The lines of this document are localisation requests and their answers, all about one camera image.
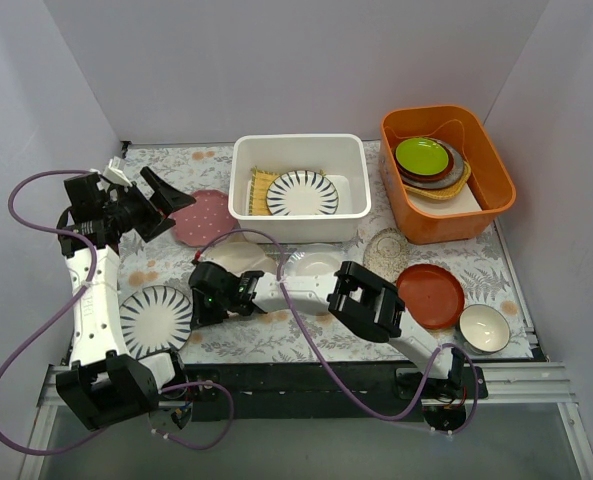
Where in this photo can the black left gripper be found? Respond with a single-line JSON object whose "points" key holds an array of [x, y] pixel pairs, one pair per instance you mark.
{"points": [[143, 205]]}

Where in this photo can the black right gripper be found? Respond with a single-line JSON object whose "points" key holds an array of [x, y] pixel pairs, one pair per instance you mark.
{"points": [[202, 293]]}

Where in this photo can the yellow bamboo mat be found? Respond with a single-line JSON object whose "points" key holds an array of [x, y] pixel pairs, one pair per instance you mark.
{"points": [[259, 186]]}

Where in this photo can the blue striped white plate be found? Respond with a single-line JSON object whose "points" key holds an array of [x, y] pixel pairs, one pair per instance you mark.
{"points": [[302, 193]]}

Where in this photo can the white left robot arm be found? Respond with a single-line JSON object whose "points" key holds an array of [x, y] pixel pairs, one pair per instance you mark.
{"points": [[104, 383]]}

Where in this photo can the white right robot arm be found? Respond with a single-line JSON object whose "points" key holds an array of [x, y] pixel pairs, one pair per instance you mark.
{"points": [[367, 305]]}

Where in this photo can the white plastic bin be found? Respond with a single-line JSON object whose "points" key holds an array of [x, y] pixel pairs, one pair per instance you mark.
{"points": [[339, 157]]}

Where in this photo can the white board in bin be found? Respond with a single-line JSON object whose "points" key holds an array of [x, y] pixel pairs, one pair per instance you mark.
{"points": [[464, 202]]}

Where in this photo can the orange plastic bin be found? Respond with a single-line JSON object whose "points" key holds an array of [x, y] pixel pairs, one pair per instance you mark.
{"points": [[410, 143]]}

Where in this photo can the cream divided plate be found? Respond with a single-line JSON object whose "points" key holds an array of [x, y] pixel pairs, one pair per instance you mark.
{"points": [[238, 257]]}

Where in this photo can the floral table mat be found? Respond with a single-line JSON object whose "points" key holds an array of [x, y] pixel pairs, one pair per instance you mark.
{"points": [[479, 264]]}

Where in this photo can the pink polka dot plate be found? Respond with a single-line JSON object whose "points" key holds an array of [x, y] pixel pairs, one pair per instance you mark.
{"points": [[208, 217]]}

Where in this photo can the pale blue rimmed plate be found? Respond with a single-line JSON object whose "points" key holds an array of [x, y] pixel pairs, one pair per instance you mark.
{"points": [[312, 260]]}

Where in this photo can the speckled beige plate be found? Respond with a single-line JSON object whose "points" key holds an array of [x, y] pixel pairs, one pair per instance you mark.
{"points": [[387, 254]]}

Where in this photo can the red brown plate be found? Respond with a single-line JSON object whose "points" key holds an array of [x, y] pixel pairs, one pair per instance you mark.
{"points": [[433, 296]]}

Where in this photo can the brown plate under green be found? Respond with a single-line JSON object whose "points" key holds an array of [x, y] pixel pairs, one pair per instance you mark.
{"points": [[433, 175]]}

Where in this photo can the woven yellow basket tray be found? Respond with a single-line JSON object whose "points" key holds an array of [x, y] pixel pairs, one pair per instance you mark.
{"points": [[445, 193]]}

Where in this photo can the grey round plate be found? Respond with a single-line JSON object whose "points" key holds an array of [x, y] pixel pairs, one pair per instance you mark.
{"points": [[451, 177]]}

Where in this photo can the black rimmed white bowl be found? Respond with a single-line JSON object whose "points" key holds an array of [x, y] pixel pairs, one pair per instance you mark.
{"points": [[484, 329]]}

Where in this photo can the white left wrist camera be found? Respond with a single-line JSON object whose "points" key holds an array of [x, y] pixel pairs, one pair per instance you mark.
{"points": [[114, 174]]}

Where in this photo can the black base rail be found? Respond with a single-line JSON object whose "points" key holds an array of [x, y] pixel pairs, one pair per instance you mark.
{"points": [[306, 391]]}

